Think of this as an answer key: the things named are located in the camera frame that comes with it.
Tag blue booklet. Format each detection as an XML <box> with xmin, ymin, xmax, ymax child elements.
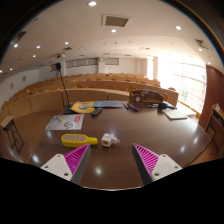
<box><xmin>93</xmin><ymin>100</ymin><xmax>125</xmax><ymax>109</ymax></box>

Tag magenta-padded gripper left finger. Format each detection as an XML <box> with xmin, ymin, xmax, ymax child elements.
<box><xmin>40</xmin><ymin>143</ymin><xmax>92</xmax><ymax>185</ymax></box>

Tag yellow booklet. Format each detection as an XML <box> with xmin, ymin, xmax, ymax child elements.
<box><xmin>70</xmin><ymin>101</ymin><xmax>96</xmax><ymax>114</ymax></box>

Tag black desk device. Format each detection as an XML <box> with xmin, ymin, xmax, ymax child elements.
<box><xmin>148</xmin><ymin>101</ymin><xmax>178</xmax><ymax>111</ymax></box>

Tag large square ceiling vent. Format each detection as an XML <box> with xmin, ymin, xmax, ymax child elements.
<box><xmin>101</xmin><ymin>13</ymin><xmax>132</xmax><ymax>28</ymax></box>

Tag small ceiling vent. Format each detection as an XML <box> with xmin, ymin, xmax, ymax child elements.
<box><xmin>194</xmin><ymin>38</ymin><xmax>209</xmax><ymax>50</ymax></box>

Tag wooden shelf unit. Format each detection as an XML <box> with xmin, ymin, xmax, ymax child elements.
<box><xmin>204</xmin><ymin>103</ymin><xmax>224</xmax><ymax>158</ymax></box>

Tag brown wooden desk organizer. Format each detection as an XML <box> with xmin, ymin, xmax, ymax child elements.
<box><xmin>128</xmin><ymin>89</ymin><xmax>165</xmax><ymax>106</ymax></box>

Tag white charger block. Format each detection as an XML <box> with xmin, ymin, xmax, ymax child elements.
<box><xmin>100</xmin><ymin>132</ymin><xmax>121</xmax><ymax>148</ymax></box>

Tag small black-legged side table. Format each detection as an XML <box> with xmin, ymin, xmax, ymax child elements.
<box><xmin>0</xmin><ymin>115</ymin><xmax>25</xmax><ymax>154</ymax></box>

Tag recessed ceiling lights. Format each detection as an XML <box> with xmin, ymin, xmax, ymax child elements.
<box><xmin>0</xmin><ymin>0</ymin><xmax>218</xmax><ymax>74</ymax></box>

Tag rows of wooden lecture seats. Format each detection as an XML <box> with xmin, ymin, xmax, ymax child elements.
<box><xmin>0</xmin><ymin>73</ymin><xmax>180</xmax><ymax>123</ymax></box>

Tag red marker pen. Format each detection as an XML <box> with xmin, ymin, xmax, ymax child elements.
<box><xmin>127</xmin><ymin>102</ymin><xmax>140</xmax><ymax>113</ymax></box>

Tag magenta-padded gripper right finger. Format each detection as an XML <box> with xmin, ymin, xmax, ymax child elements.
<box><xmin>131</xmin><ymin>143</ymin><xmax>183</xmax><ymax>185</ymax></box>

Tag black gooseneck desk microphone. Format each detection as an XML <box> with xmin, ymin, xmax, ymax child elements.
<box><xmin>55</xmin><ymin>62</ymin><xmax>76</xmax><ymax>115</ymax></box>

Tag grey notebook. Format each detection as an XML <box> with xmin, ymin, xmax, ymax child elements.
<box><xmin>162</xmin><ymin>109</ymin><xmax>189</xmax><ymax>121</ymax></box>

